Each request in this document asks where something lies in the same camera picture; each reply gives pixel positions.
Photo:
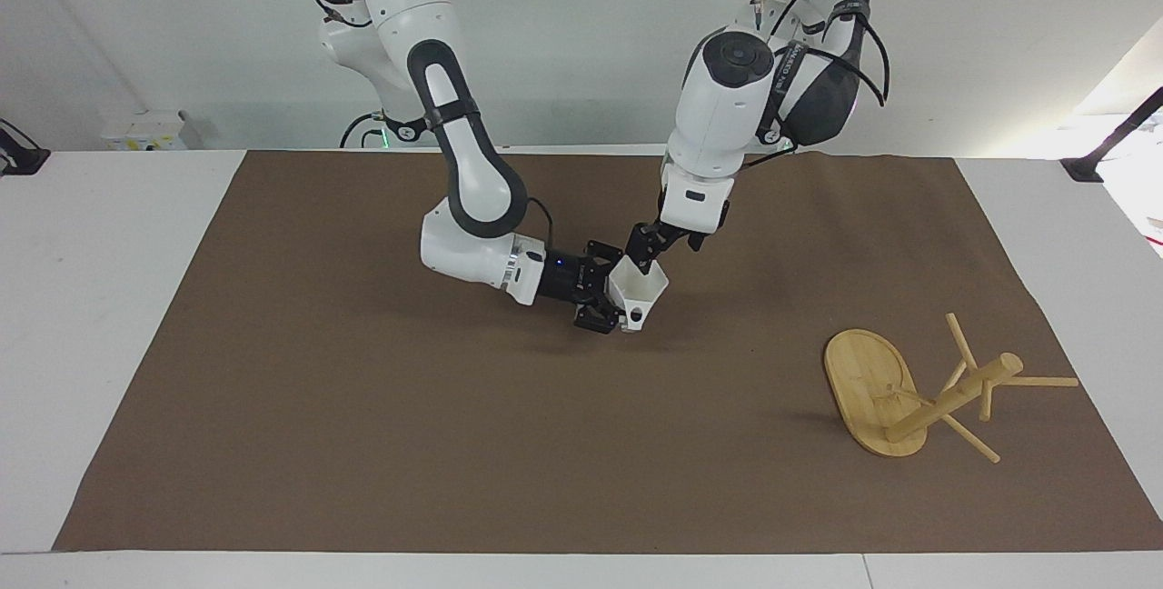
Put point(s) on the black stand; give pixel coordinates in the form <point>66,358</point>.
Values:
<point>20,157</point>
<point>1113,139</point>

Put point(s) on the wooden cup rack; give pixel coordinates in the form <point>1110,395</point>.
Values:
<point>863,380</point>

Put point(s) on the white cup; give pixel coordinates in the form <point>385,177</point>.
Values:
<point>647,291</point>

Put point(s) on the white box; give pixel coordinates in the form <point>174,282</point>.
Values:
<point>144,132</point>

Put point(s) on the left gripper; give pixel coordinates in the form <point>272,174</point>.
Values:
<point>674,238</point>

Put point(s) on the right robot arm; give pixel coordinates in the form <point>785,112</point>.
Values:
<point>472,180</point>

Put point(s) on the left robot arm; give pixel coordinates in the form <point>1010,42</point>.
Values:
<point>727,107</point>

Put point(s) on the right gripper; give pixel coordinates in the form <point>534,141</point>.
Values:
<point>565,278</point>

